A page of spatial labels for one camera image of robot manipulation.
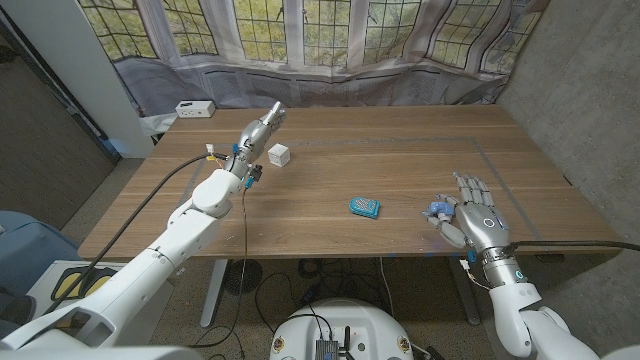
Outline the printed window backdrop cloth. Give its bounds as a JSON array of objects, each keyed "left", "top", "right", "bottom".
[{"left": 77, "top": 0, "right": 551, "bottom": 119}]

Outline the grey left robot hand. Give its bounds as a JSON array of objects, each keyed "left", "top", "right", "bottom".
[{"left": 227, "top": 101, "right": 288, "bottom": 176}]

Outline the black floor cable bundle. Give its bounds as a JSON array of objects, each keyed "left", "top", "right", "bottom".
[{"left": 254, "top": 257, "right": 396, "bottom": 331}]

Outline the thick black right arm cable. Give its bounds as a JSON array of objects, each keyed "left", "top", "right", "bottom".
[{"left": 502, "top": 240, "right": 640, "bottom": 254}]

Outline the yellow black foot pedal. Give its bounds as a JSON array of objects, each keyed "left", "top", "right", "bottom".
[{"left": 51, "top": 266, "right": 117, "bottom": 304}]

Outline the white partition panel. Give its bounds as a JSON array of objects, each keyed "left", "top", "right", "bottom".
[{"left": 0, "top": 0, "right": 155, "bottom": 159}]

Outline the thin black left wrist cable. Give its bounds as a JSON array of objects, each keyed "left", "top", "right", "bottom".
[{"left": 188, "top": 187, "right": 250, "bottom": 350}]

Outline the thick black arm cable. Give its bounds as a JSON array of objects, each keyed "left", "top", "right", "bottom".
[
  {"left": 502, "top": 240, "right": 640, "bottom": 254},
  {"left": 47, "top": 153, "right": 224, "bottom": 314}
]

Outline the person leg in dark jeans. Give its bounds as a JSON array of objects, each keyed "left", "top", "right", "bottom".
[{"left": 0, "top": 294, "right": 37, "bottom": 326}]

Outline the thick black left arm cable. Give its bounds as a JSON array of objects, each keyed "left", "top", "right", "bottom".
[{"left": 47, "top": 153, "right": 224, "bottom": 314}]

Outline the white floor board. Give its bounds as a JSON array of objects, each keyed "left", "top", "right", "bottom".
[{"left": 27, "top": 258, "right": 176, "bottom": 346}]

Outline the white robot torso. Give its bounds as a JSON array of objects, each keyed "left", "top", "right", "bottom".
[{"left": 0, "top": 346, "right": 204, "bottom": 360}]

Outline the blue toy camera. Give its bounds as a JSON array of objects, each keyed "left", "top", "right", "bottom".
[{"left": 427, "top": 200, "right": 456, "bottom": 224}]

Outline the white cube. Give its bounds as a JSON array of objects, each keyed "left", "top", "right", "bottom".
[{"left": 268, "top": 143, "right": 292, "bottom": 168}]

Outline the white floor cable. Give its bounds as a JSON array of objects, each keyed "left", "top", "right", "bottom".
[{"left": 378, "top": 257, "right": 396, "bottom": 319}]

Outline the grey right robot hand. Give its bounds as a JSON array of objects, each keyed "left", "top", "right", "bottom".
[{"left": 421, "top": 171, "right": 511, "bottom": 254}]

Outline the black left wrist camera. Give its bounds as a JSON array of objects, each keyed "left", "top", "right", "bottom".
[{"left": 247, "top": 163, "right": 265, "bottom": 189}]

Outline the grey electronics box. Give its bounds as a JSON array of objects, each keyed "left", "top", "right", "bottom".
[{"left": 314, "top": 338, "right": 341, "bottom": 360}]

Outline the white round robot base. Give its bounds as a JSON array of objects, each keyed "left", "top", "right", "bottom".
[{"left": 268, "top": 298, "right": 415, "bottom": 360}]

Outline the white power strip box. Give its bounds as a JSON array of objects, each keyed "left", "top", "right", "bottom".
[{"left": 174, "top": 100, "right": 217, "bottom": 119}]

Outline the white table leg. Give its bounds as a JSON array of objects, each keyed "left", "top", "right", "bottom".
[{"left": 199, "top": 258, "right": 229, "bottom": 329}]

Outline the round black floor disc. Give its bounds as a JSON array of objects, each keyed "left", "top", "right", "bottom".
[{"left": 223, "top": 258, "right": 264, "bottom": 296}]

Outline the blue chair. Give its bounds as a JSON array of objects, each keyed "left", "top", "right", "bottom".
[{"left": 0, "top": 209, "right": 81, "bottom": 301}]

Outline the grey table leg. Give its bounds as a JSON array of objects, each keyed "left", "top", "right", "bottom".
[{"left": 446, "top": 255, "right": 482, "bottom": 326}]

